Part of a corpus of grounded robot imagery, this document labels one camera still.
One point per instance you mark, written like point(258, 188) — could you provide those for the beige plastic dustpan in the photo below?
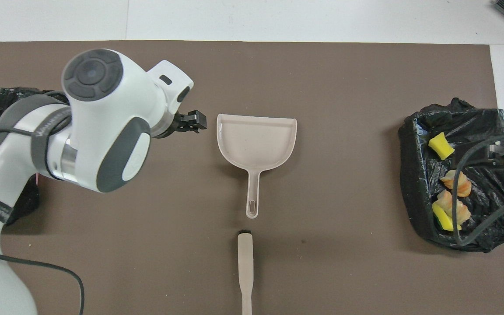
point(256, 140)

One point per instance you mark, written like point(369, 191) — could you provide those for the yellow sponge wedge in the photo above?
point(441, 146)

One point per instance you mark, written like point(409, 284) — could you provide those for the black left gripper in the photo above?
point(172, 127)

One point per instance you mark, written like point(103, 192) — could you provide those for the beige hand brush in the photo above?
point(245, 262)

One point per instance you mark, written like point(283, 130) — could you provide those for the brown table mat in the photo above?
point(322, 218)

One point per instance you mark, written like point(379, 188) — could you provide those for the orange striped bread toy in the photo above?
point(445, 202)
point(463, 186)

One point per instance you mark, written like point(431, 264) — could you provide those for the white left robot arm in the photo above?
point(103, 122)

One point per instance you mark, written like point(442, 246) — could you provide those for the yellow green sponge piece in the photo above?
point(443, 221)

